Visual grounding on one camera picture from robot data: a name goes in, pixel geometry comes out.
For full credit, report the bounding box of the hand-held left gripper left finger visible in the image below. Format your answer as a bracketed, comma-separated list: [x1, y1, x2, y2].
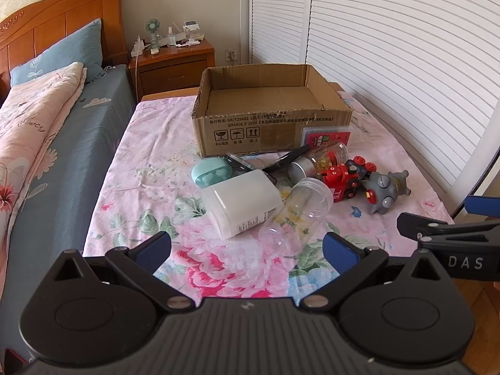
[55, 231, 195, 314]

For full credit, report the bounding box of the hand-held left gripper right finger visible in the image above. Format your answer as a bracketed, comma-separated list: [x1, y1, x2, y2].
[300, 232, 446, 314]

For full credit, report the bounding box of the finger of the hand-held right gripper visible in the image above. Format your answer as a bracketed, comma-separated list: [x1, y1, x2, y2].
[396, 212, 500, 249]
[464, 194, 500, 218]

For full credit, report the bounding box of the clear plastic jar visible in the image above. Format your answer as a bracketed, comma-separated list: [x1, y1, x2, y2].
[258, 177, 334, 251]

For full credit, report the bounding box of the grey spiky toy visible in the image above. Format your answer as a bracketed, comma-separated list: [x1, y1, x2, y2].
[361, 170, 412, 215]

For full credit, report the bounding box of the red toy fire truck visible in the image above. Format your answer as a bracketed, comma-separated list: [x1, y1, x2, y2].
[322, 156, 378, 203]

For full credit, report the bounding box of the mint green case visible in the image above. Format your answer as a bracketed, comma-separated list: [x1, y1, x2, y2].
[191, 158, 233, 188]

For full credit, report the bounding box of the white plastic container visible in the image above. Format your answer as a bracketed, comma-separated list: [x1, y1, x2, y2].
[201, 169, 284, 240]

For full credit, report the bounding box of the cardboard box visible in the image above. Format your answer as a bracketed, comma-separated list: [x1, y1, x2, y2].
[191, 63, 353, 158]

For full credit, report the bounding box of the jar with silver lid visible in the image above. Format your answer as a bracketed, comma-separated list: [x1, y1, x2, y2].
[288, 141, 350, 183]

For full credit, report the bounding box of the black flat object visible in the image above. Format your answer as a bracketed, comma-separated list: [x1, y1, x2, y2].
[261, 145, 312, 175]

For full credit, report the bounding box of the red card pack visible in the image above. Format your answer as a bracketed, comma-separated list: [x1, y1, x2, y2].
[302, 127, 353, 151]

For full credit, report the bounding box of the blue bed sheet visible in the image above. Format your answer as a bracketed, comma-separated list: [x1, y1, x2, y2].
[0, 64, 138, 361]

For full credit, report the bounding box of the white louvered closet door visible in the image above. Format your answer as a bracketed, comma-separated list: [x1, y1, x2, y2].
[250, 0, 314, 66]
[312, 0, 500, 206]

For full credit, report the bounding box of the pink floral quilt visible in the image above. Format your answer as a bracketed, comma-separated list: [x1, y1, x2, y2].
[0, 62, 88, 279]

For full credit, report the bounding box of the wooden nightstand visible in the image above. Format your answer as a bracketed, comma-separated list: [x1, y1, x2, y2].
[129, 38, 217, 103]

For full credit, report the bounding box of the blue pillow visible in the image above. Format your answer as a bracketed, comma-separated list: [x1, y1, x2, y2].
[10, 18, 104, 87]

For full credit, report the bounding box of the small green desk fan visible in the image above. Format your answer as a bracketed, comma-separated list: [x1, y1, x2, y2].
[144, 18, 162, 55]

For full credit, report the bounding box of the white phone stand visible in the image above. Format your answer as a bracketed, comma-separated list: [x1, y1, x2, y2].
[182, 18, 201, 44]

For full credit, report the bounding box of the wooden bed headboard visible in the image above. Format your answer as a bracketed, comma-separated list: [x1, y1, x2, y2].
[0, 0, 130, 103]

